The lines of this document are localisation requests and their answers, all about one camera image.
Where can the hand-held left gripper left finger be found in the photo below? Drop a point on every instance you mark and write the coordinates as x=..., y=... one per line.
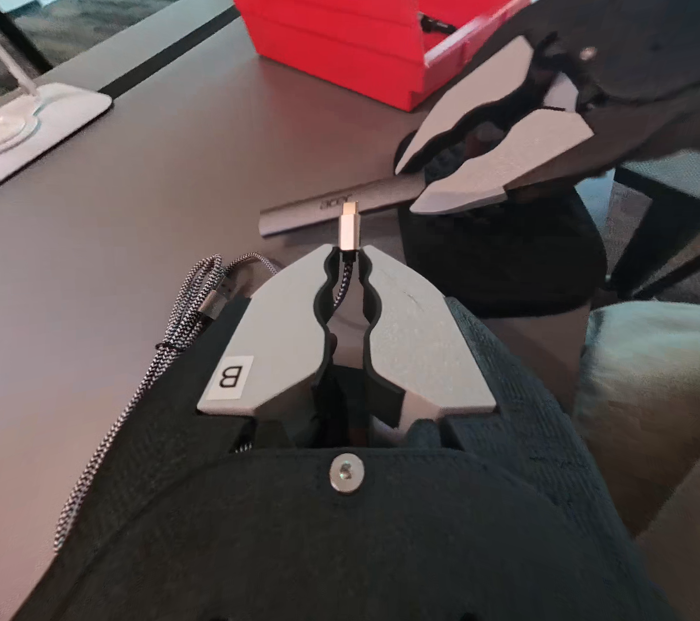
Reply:
x=273, y=336

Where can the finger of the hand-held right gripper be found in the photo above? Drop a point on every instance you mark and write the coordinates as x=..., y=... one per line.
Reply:
x=508, y=156
x=470, y=95

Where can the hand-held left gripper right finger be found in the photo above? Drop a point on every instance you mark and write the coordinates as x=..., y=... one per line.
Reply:
x=426, y=347

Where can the grey usb hub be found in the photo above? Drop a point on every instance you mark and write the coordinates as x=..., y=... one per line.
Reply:
x=306, y=208

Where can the red plastic bin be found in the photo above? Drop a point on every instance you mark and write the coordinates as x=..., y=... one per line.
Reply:
x=339, y=30

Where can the black knitted cloth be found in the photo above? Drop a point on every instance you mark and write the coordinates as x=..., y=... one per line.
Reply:
x=492, y=260

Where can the person's leg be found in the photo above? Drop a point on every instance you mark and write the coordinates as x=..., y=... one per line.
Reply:
x=640, y=358

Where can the white book stand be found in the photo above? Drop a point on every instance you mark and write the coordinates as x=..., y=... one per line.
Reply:
x=54, y=123

